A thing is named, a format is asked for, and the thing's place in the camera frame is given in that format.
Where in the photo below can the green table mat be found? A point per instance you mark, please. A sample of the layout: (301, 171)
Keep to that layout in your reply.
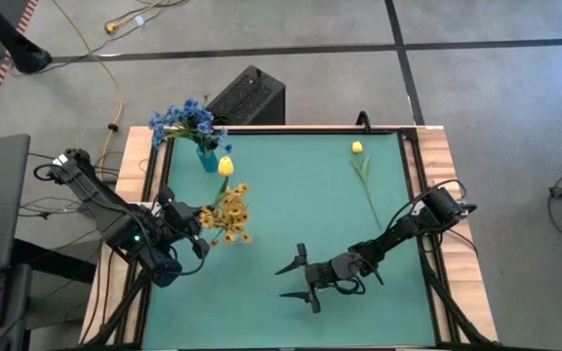
(286, 219)

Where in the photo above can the wooden table with black frame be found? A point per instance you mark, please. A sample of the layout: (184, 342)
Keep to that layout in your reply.
(456, 292)

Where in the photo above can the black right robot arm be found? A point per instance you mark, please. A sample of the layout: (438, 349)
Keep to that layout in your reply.
(408, 229)

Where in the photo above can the yellow tulip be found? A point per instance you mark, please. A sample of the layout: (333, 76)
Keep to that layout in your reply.
(357, 147)
(226, 166)

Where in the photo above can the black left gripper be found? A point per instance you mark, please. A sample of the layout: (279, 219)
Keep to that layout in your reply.
(178, 217)

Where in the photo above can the teal vase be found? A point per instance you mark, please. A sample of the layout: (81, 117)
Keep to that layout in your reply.
(209, 162)

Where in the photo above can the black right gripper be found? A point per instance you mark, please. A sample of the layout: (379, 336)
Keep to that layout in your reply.
(334, 273)

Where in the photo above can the black stand leg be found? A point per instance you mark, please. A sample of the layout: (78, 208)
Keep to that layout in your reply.
(17, 44)

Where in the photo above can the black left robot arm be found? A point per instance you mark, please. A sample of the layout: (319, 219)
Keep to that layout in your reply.
(91, 195)

